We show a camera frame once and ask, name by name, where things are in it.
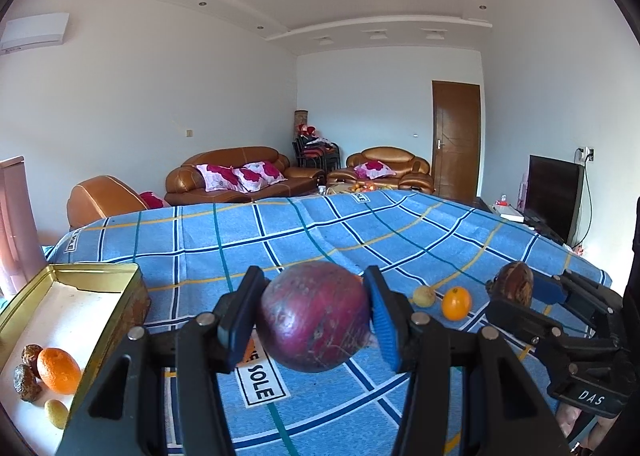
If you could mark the small yellow longan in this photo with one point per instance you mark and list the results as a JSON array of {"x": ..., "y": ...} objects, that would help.
[
  {"x": 425, "y": 296},
  {"x": 56, "y": 413}
]

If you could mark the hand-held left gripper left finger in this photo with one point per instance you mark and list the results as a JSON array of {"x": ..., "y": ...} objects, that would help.
[{"x": 235, "y": 346}]

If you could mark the blue plaid tablecloth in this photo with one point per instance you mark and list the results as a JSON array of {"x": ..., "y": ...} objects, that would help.
[{"x": 300, "y": 236}]

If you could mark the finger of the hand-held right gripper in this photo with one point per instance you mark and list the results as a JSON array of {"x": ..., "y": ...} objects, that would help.
[
  {"x": 530, "y": 328},
  {"x": 550, "y": 290}
]

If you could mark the brown leather armchair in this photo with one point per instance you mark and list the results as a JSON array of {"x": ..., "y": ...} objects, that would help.
[
  {"x": 100, "y": 198},
  {"x": 412, "y": 173}
]

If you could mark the gold metal tin box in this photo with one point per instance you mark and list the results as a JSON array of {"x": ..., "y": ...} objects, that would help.
[{"x": 132, "y": 308}]

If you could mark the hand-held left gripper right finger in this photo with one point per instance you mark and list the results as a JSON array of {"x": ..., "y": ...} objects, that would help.
[{"x": 385, "y": 321}]

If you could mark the low coffee table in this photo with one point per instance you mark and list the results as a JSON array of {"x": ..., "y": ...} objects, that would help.
[{"x": 350, "y": 187}]

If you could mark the pink floral pillow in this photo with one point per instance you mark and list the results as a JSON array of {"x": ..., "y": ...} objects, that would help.
[
  {"x": 260, "y": 173},
  {"x": 217, "y": 177},
  {"x": 372, "y": 169}
]

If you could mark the purple passion fruit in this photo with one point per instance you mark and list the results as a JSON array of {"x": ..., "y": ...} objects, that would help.
[{"x": 312, "y": 316}]

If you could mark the white wall air conditioner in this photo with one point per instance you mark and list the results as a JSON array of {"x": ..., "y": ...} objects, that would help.
[{"x": 35, "y": 31}]

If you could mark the tall floor vase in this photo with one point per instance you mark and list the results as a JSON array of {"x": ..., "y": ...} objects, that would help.
[{"x": 301, "y": 121}]

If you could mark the brown leather sofa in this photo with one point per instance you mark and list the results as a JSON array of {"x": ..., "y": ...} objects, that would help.
[{"x": 182, "y": 181}]

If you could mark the low tv cabinet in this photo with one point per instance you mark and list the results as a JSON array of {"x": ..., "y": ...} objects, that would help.
[{"x": 505, "y": 213}]

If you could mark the white wall socket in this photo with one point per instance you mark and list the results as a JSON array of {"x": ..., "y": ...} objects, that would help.
[{"x": 587, "y": 153}]

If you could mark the brown walnut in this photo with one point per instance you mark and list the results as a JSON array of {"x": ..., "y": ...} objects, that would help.
[{"x": 25, "y": 382}]

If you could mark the person's right hand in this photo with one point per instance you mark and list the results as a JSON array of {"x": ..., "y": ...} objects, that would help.
[{"x": 567, "y": 418}]

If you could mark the black flat television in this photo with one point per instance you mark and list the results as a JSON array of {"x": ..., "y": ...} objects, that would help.
[{"x": 552, "y": 198}]

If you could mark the brown wooden door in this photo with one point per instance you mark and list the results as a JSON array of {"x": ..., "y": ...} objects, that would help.
[{"x": 456, "y": 141}]

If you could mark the stacked dark chairs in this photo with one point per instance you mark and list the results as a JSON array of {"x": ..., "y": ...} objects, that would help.
[{"x": 315, "y": 151}]

